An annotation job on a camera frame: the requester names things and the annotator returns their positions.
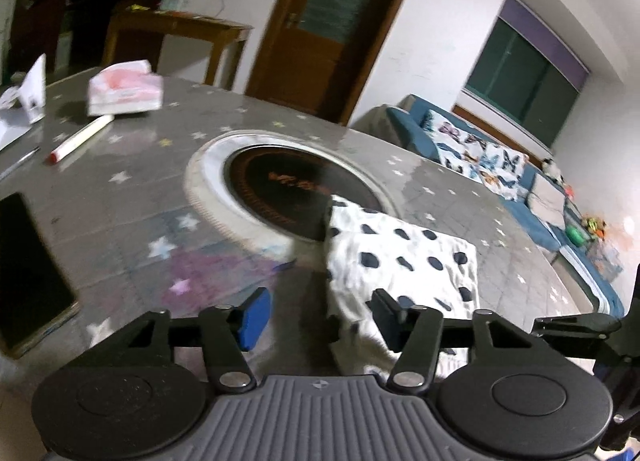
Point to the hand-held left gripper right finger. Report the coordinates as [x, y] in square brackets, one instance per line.
[389, 317]

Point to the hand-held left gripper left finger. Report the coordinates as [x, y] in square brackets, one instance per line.
[255, 317]

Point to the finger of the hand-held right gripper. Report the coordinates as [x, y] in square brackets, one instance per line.
[575, 331]
[620, 391]

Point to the white polka dot garment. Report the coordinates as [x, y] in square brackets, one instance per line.
[400, 261]

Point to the green ball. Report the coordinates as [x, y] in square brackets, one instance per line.
[576, 235]

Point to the blue sofa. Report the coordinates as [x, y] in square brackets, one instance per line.
[550, 236]

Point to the yellow toy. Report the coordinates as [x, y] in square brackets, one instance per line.
[594, 226]

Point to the beige pillow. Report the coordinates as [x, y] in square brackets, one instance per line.
[549, 198]

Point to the round built-in cooktop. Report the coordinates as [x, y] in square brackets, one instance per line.
[300, 181]

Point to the black and white plush toy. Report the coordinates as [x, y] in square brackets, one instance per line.
[550, 167]

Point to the grey star-print table cover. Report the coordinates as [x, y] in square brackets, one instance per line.
[125, 211]

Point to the butterfly print pillow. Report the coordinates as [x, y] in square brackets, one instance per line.
[502, 168]
[450, 141]

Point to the black smartphone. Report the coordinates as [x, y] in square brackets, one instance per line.
[30, 271]

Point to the white marker pen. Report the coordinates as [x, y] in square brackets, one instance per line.
[82, 138]

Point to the dark glass window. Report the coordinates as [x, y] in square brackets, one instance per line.
[525, 86]

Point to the pink tissue pack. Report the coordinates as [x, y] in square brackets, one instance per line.
[125, 88]

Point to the grey pen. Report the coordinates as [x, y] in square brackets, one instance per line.
[20, 163]

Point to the brown wooden door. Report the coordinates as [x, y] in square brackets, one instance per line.
[340, 31]

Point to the purple window blind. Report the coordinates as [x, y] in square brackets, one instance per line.
[545, 36]

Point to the wooden side desk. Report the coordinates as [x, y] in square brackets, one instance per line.
[190, 26]

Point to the white paper sheet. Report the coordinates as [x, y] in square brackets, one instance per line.
[10, 131]

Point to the white folded card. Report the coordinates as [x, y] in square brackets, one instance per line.
[32, 91]

